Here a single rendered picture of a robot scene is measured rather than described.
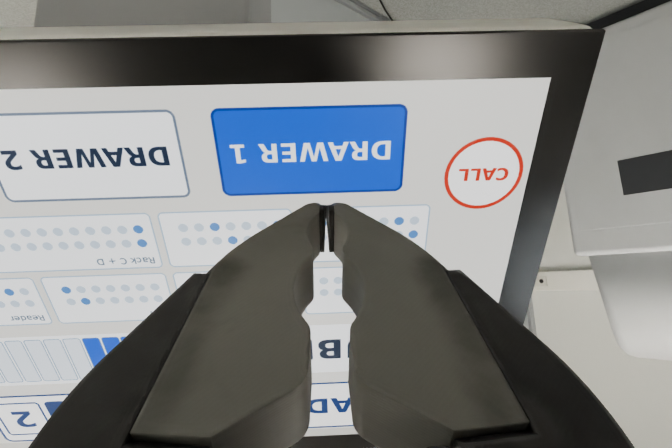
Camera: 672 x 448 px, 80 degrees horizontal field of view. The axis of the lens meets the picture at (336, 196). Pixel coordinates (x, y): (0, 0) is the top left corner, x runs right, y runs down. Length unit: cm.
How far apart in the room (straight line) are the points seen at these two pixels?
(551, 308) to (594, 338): 34
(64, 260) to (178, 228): 7
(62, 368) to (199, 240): 14
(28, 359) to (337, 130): 25
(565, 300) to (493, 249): 348
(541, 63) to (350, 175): 10
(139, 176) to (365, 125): 12
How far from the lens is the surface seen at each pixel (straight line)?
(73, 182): 24
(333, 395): 32
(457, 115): 21
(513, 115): 22
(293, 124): 20
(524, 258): 27
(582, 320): 371
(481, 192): 23
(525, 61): 21
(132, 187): 23
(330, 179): 21
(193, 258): 24
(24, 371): 35
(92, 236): 26
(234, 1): 34
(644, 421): 374
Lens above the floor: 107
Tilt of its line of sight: 12 degrees down
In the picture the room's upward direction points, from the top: 178 degrees clockwise
